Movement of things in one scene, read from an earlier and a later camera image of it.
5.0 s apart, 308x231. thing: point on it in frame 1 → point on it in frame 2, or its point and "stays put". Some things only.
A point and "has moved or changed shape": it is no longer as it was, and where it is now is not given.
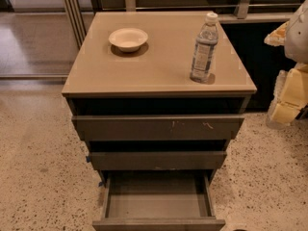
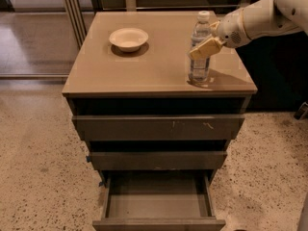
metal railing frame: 253,3 stays put
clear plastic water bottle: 205,50 has moved or changed shape
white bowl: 128,39 stays put
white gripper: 297,38 → 230,31
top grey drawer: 155,127 stays put
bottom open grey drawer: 158,200 stays put
